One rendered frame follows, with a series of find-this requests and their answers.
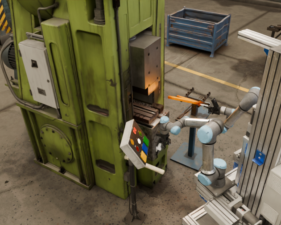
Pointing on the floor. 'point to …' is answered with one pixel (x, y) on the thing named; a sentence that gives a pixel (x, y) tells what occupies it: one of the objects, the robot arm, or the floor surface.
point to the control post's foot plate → (128, 219)
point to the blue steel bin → (198, 29)
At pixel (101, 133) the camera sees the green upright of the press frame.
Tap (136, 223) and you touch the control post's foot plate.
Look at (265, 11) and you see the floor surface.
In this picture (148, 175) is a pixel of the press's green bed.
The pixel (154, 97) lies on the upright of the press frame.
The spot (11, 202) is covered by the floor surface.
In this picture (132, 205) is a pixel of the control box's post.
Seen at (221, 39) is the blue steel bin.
